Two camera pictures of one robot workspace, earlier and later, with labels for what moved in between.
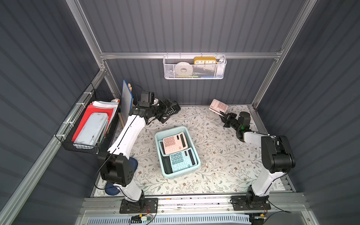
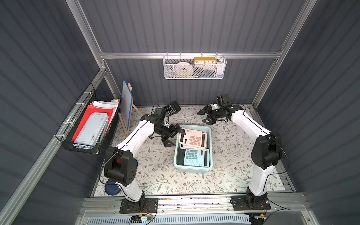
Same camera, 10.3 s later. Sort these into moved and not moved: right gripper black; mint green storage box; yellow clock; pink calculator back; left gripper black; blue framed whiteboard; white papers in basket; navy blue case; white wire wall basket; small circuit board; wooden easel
Moved: left gripper black; right gripper black; mint green storage box; pink calculator back
Not moved: wooden easel; small circuit board; white papers in basket; white wire wall basket; navy blue case; yellow clock; blue framed whiteboard
